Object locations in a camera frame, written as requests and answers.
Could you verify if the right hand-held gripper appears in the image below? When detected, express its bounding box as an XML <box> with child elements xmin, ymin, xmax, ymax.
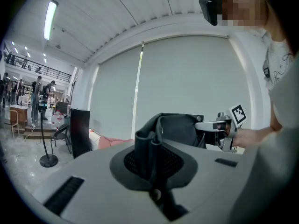
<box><xmin>194</xmin><ymin>104</ymin><xmax>248</xmax><ymax>153</ymax></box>

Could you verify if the narrow grey roller blind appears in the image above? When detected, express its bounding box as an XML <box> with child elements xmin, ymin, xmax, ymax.
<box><xmin>89</xmin><ymin>48</ymin><xmax>142</xmax><ymax>136</ymax></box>

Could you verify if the long ceiling light fixture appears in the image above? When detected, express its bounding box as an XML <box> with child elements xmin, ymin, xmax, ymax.
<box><xmin>43</xmin><ymin>0</ymin><xmax>59</xmax><ymax>41</ymax></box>

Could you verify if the person's right forearm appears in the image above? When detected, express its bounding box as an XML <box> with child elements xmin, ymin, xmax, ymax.
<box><xmin>233</xmin><ymin>126</ymin><xmax>285</xmax><ymax>149</ymax></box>

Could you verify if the black head-worn camera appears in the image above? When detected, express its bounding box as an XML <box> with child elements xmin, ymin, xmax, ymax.
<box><xmin>199</xmin><ymin>0</ymin><xmax>225</xmax><ymax>27</ymax></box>

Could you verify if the wide grey roller blind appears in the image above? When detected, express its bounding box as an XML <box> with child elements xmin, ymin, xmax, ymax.
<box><xmin>135</xmin><ymin>35</ymin><xmax>252</xmax><ymax>135</ymax></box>

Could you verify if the grey backpack with black handle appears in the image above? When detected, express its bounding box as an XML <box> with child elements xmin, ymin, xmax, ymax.
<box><xmin>30</xmin><ymin>54</ymin><xmax>299</xmax><ymax>224</ymax></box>

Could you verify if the person's head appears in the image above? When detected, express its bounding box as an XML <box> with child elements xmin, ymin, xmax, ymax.
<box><xmin>221</xmin><ymin>0</ymin><xmax>294</xmax><ymax>43</ymax></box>

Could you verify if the dark wooden box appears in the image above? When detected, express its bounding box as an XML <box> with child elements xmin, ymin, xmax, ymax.
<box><xmin>56</xmin><ymin>101</ymin><xmax>69</xmax><ymax>113</ymax></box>

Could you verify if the wooden cabinet with white top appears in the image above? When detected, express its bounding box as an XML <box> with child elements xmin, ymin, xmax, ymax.
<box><xmin>9</xmin><ymin>104</ymin><xmax>28</xmax><ymax>126</ymax></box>

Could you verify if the pink cushion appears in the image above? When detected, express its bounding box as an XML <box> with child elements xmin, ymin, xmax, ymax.
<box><xmin>98</xmin><ymin>135</ymin><xmax>135</xmax><ymax>150</ymax></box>

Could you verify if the black chair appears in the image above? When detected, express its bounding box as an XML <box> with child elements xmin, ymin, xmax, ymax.
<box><xmin>50</xmin><ymin>123</ymin><xmax>72</xmax><ymax>154</ymax></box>

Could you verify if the black stanchion post with sign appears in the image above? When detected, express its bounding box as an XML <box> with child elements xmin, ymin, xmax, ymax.
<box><xmin>38</xmin><ymin>98</ymin><xmax>59</xmax><ymax>168</ymax></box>

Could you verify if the black mezzanine railing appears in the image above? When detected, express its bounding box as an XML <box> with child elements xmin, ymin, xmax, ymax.
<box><xmin>6</xmin><ymin>53</ymin><xmax>72</xmax><ymax>83</ymax></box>

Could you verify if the wooden chair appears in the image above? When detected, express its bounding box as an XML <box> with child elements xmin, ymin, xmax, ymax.
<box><xmin>3</xmin><ymin>109</ymin><xmax>21</xmax><ymax>139</ymax></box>

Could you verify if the black upright cabinet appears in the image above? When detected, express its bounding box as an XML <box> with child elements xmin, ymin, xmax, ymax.
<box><xmin>70</xmin><ymin>108</ymin><xmax>91</xmax><ymax>159</ymax></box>

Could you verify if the person's white printed shirt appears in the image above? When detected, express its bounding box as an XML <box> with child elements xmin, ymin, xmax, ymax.
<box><xmin>262</xmin><ymin>28</ymin><xmax>295</xmax><ymax>129</ymax></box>

